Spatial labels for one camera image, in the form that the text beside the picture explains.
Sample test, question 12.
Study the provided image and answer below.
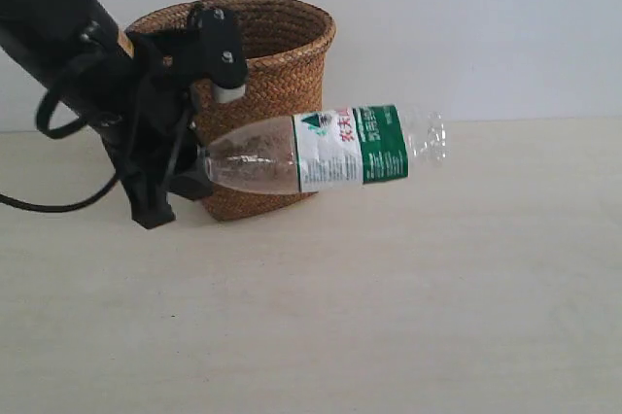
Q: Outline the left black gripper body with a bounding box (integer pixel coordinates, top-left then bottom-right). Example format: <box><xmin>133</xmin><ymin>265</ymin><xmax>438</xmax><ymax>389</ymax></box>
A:
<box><xmin>77</xmin><ymin>29</ymin><xmax>199</xmax><ymax>190</ymax></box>

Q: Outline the clear plastic bottle green label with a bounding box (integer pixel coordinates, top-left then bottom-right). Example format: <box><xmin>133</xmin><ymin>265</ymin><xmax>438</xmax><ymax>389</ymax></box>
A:
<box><xmin>205</xmin><ymin>105</ymin><xmax>447</xmax><ymax>195</ymax></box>

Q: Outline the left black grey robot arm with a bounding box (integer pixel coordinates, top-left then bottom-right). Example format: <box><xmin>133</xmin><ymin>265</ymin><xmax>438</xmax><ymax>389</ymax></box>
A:
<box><xmin>1</xmin><ymin>0</ymin><xmax>213</xmax><ymax>229</ymax></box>

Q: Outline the brown woven wicker basket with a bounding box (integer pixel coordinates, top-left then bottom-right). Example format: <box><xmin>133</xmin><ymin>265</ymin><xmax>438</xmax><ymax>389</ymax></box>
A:
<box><xmin>129</xmin><ymin>0</ymin><xmax>336</xmax><ymax>222</ymax></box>

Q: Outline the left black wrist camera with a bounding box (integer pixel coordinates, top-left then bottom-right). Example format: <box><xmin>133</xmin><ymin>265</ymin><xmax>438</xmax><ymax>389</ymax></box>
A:
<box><xmin>145</xmin><ymin>3</ymin><xmax>250</xmax><ymax>104</ymax></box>

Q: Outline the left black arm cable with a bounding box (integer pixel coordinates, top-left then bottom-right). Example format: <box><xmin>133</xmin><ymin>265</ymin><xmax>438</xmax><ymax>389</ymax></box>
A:
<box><xmin>0</xmin><ymin>68</ymin><xmax>127</xmax><ymax>214</ymax></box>

